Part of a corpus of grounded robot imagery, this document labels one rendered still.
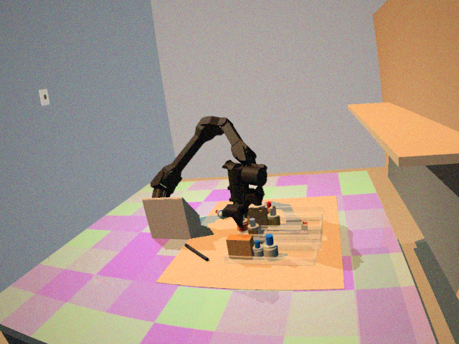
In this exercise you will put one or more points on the dark grey thin rod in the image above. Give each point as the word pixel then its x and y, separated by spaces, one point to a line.
pixel 196 252

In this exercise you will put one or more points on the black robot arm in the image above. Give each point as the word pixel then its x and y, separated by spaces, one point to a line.
pixel 247 171

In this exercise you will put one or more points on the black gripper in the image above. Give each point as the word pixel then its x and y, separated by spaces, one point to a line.
pixel 237 209

